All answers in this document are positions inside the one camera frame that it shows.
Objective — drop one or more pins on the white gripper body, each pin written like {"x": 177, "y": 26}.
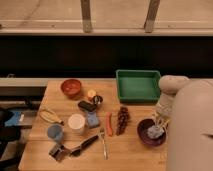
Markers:
{"x": 164, "y": 107}

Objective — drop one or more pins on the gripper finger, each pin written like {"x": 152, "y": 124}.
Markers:
{"x": 156, "y": 120}
{"x": 165, "y": 125}

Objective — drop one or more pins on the light blue towel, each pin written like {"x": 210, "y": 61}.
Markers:
{"x": 155, "y": 132}

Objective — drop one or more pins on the purple bowl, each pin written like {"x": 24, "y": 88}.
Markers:
{"x": 142, "y": 131}

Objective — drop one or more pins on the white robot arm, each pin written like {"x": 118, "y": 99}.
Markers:
{"x": 187, "y": 105}

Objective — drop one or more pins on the red bowl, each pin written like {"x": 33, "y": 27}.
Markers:
{"x": 71, "y": 87}

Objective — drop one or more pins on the bunch of dark grapes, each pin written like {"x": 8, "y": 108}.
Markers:
{"x": 123, "y": 119}

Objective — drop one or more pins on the green plastic tray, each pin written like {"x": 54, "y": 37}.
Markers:
{"x": 138, "y": 86}

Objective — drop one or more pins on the blue sponge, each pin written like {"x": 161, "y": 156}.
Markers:
{"x": 92, "y": 119}

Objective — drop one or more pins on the small orange fruit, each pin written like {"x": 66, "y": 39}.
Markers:
{"x": 91, "y": 93}

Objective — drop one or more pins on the white cup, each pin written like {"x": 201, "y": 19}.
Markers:
{"x": 77, "y": 123}

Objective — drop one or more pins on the blue cup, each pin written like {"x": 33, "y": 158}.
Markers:
{"x": 55, "y": 132}

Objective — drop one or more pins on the yellow banana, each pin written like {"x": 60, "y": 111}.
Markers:
{"x": 50, "y": 116}

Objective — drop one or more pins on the blue object on shelf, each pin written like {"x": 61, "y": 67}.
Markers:
{"x": 16, "y": 119}

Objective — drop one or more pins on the black chair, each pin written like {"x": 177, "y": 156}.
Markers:
{"x": 7, "y": 134}

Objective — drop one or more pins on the black handled spatula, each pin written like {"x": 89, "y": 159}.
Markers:
{"x": 78, "y": 150}

